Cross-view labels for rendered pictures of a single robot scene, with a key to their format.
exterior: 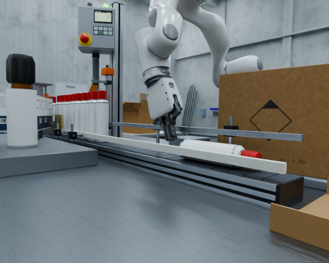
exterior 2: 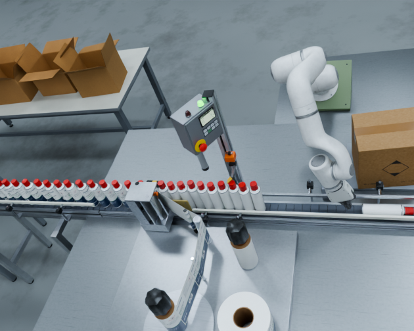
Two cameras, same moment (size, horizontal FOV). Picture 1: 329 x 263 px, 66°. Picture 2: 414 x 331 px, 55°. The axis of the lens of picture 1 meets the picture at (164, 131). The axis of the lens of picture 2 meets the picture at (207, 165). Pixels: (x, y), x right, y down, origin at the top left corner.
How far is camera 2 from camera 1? 1.68 m
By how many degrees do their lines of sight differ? 45
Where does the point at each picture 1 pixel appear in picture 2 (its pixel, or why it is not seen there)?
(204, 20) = not seen: hidden behind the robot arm
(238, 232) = not seen: outside the picture
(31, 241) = (395, 307)
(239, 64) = (322, 83)
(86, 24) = (197, 133)
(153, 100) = (335, 196)
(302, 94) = not seen: outside the picture
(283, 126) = (403, 169)
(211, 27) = not seen: hidden behind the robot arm
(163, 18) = (345, 165)
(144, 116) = (111, 67)
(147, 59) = (331, 182)
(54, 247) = (404, 303)
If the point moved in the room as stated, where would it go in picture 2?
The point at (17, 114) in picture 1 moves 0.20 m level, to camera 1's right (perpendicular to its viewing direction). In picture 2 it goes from (252, 254) to (287, 225)
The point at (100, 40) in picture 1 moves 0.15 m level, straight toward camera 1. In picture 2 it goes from (211, 136) to (238, 147)
